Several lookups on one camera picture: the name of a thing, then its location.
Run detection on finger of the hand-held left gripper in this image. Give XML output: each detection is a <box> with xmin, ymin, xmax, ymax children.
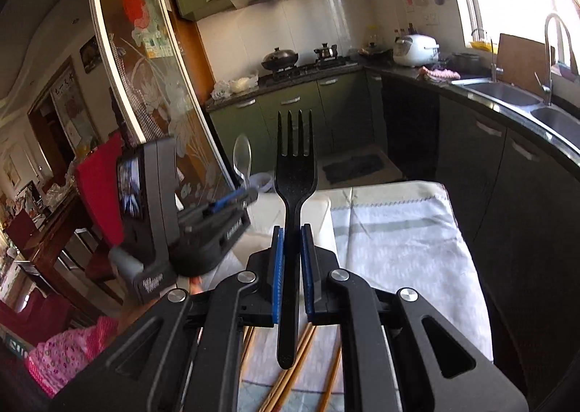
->
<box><xmin>178</xmin><ymin>188</ymin><xmax>260</xmax><ymax>226</ymax></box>

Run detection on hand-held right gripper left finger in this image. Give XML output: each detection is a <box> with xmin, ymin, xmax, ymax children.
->
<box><xmin>50</xmin><ymin>225</ymin><xmax>286</xmax><ymax>412</ymax></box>

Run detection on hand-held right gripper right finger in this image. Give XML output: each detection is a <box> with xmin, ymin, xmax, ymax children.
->
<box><xmin>300</xmin><ymin>224</ymin><xmax>529</xmax><ymax>412</ymax></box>

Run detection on clear plastic spoon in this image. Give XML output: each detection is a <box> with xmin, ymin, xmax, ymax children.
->
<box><xmin>232</xmin><ymin>134</ymin><xmax>253</xmax><ymax>189</ymax></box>

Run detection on black plastic fork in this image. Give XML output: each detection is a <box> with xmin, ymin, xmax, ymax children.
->
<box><xmin>275</xmin><ymin>109</ymin><xmax>318</xmax><ymax>370</ymax></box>

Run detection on wooden chopstick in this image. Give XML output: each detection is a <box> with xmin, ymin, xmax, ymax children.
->
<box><xmin>316</xmin><ymin>344</ymin><xmax>342</xmax><ymax>412</ymax></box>
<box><xmin>258</xmin><ymin>326</ymin><xmax>313</xmax><ymax>412</ymax></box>
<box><xmin>240</xmin><ymin>327</ymin><xmax>257</xmax><ymax>374</ymax></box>
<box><xmin>267</xmin><ymin>328</ymin><xmax>316</xmax><ymax>412</ymax></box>

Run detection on white plastic bucket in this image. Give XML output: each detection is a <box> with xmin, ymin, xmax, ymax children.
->
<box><xmin>249</xmin><ymin>173</ymin><xmax>275</xmax><ymax>193</ymax></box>

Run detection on red covered wooden chair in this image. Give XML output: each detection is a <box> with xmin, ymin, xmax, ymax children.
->
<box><xmin>75</xmin><ymin>131</ymin><xmax>128</xmax><ymax>283</ymax></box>

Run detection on dark floor cloth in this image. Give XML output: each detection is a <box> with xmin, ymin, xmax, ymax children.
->
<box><xmin>323</xmin><ymin>153</ymin><xmax>386</xmax><ymax>184</ymax></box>

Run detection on white plastic bag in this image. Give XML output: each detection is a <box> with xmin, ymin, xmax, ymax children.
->
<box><xmin>211</xmin><ymin>72</ymin><xmax>259</xmax><ymax>101</ymax></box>

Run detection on wooden dining table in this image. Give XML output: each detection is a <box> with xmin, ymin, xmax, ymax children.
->
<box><xmin>0</xmin><ymin>194</ymin><xmax>116</xmax><ymax>304</ymax></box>

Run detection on teal checked table mat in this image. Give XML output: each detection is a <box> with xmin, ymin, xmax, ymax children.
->
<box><xmin>238</xmin><ymin>387</ymin><xmax>347</xmax><ymax>412</ymax></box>

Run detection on flower-etched glass sliding door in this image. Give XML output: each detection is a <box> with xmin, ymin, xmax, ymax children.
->
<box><xmin>86</xmin><ymin>0</ymin><xmax>249</xmax><ymax>197</ymax></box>

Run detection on green lower cabinets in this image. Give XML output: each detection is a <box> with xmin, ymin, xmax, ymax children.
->
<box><xmin>206</xmin><ymin>70</ymin><xmax>386</xmax><ymax>177</ymax></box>

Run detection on black wok with lid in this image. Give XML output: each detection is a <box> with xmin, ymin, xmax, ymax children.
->
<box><xmin>261</xmin><ymin>48</ymin><xmax>300</xmax><ymax>73</ymax></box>

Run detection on black gas stove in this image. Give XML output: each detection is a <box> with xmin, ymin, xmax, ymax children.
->
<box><xmin>260</xmin><ymin>59</ymin><xmax>360</xmax><ymax>80</ymax></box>

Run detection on small steel pot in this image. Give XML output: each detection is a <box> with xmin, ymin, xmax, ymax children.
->
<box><xmin>314</xmin><ymin>43</ymin><xmax>342</xmax><ymax>63</ymax></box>

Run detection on pink floral cloth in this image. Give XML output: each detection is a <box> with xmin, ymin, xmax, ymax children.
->
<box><xmin>25</xmin><ymin>316</ymin><xmax>119</xmax><ymax>398</ymax></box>

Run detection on black pan with lid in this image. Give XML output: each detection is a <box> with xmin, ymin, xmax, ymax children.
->
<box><xmin>358</xmin><ymin>42</ymin><xmax>393</xmax><ymax>60</ymax></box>

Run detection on dark lower cabinets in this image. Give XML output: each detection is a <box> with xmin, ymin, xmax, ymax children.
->
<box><xmin>381</xmin><ymin>72</ymin><xmax>580</xmax><ymax>397</ymax></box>

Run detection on pink dishcloth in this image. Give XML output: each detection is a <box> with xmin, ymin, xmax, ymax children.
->
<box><xmin>417</xmin><ymin>67</ymin><xmax>461</xmax><ymax>83</ymax></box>

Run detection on white rice cooker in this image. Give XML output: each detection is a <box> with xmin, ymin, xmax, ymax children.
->
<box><xmin>392</xmin><ymin>34</ymin><xmax>441</xmax><ymax>67</ymax></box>

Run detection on black cooking pot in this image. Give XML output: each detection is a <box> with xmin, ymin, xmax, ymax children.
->
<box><xmin>451</xmin><ymin>52</ymin><xmax>484</xmax><ymax>75</ymax></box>

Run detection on steel double sink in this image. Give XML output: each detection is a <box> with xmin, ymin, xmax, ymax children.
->
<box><xmin>451</xmin><ymin>77</ymin><xmax>580</xmax><ymax>156</ymax></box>

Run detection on small steel faucet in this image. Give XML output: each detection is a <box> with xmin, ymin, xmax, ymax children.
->
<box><xmin>471</xmin><ymin>28</ymin><xmax>505</xmax><ymax>83</ymax></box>

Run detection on wooden cutting board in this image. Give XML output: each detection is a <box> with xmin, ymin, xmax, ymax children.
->
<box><xmin>496</xmin><ymin>33</ymin><xmax>552</xmax><ymax>86</ymax></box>

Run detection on tall steel faucet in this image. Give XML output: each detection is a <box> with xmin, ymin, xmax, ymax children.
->
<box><xmin>535</xmin><ymin>13</ymin><xmax>574</xmax><ymax>107</ymax></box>

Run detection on wall poster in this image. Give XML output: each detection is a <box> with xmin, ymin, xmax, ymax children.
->
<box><xmin>49</xmin><ymin>67</ymin><xmax>99</xmax><ymax>155</ymax></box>

